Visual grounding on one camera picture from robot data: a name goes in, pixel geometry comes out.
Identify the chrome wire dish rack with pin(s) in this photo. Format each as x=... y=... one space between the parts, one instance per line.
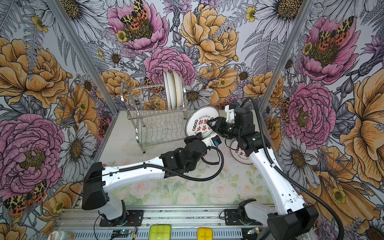
x=147 y=109

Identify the white jar with lid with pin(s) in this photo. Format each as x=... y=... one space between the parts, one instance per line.
x=61 y=235

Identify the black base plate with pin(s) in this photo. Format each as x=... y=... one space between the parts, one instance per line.
x=130 y=218
x=233 y=218

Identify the aluminium corner post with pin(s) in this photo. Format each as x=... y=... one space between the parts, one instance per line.
x=67 y=26
x=291 y=40

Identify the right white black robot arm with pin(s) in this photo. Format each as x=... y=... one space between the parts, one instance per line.
x=289 y=217

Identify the right yellow box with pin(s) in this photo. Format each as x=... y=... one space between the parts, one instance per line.
x=205 y=234

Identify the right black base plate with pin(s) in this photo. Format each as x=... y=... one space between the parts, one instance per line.
x=233 y=218

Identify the black striped rim plate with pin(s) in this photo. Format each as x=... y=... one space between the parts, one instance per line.
x=169 y=103

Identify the small green circuit board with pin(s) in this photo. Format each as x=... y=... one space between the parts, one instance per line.
x=122 y=233

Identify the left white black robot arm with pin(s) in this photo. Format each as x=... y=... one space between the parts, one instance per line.
x=100 y=181

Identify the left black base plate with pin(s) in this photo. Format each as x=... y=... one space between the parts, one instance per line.
x=130 y=218

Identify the aluminium front rail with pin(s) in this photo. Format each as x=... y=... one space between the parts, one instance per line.
x=184 y=221

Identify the left yellow green box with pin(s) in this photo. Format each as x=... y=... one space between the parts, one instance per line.
x=160 y=232

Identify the right aluminium corner post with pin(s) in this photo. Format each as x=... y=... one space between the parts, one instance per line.
x=291 y=40

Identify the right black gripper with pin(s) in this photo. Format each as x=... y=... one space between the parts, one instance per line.
x=219 y=124

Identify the plain white plate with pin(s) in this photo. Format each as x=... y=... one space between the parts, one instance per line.
x=197 y=122

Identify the left aluminium corner post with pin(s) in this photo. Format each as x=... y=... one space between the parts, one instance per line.
x=67 y=26

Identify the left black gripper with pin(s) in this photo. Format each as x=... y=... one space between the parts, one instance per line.
x=189 y=138

